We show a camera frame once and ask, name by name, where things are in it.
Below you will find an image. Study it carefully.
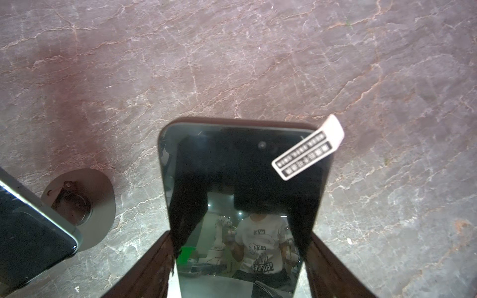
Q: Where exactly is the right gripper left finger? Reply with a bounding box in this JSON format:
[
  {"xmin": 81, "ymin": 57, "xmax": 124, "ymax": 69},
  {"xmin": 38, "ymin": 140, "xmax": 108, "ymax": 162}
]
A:
[{"xmin": 103, "ymin": 231, "xmax": 175, "ymax": 298}]

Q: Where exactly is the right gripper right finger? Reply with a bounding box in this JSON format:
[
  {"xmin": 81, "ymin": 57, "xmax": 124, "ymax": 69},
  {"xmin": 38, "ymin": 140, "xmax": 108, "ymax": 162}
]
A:
[{"xmin": 305, "ymin": 233, "xmax": 376, "ymax": 298}]

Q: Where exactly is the grey round stand front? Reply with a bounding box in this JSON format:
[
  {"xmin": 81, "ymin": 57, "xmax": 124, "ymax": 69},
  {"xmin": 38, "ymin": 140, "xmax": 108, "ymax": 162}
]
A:
[{"xmin": 41, "ymin": 168, "xmax": 116, "ymax": 252}]

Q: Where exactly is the phone with white sticker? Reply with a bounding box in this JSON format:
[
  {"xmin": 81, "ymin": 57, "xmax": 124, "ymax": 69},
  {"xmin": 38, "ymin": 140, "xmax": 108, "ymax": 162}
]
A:
[{"xmin": 159, "ymin": 115, "xmax": 344, "ymax": 298}]

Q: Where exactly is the black phone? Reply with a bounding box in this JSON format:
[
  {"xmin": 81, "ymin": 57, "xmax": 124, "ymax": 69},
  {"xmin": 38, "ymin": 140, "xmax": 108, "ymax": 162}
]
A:
[{"xmin": 1, "ymin": 170, "xmax": 83, "ymax": 298}]

